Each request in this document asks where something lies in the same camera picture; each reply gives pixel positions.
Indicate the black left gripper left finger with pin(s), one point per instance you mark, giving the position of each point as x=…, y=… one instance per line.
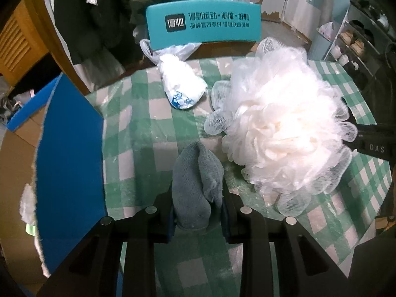
x=116, y=258

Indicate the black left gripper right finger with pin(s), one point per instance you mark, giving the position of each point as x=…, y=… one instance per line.
x=279, y=256

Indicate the light green glove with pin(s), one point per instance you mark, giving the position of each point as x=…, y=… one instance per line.
x=30, y=229

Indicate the white mesh bath pouf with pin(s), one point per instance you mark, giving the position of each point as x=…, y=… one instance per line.
x=286, y=127

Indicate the grey blue sock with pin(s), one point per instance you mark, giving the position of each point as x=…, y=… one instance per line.
x=197, y=187

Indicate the white cloth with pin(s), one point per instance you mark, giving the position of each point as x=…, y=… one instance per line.
x=28, y=205

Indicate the blue cardboard box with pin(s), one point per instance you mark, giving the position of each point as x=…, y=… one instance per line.
x=53, y=143

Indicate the shoe rack with shoes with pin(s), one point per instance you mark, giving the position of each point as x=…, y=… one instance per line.
x=361, y=40

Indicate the light blue bin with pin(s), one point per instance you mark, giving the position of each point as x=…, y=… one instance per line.
x=322, y=40

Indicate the green checkered tablecloth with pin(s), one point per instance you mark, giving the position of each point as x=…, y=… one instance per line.
x=142, y=137

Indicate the teal cardboard box with text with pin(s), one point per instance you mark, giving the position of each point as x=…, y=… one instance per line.
x=193, y=21

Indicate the white blue patterned sock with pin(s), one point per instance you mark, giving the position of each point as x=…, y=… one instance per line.
x=182, y=86

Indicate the white plastic bag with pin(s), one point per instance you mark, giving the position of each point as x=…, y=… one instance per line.
x=183, y=52

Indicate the dark hanging coat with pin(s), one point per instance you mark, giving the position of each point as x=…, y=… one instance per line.
x=90, y=26

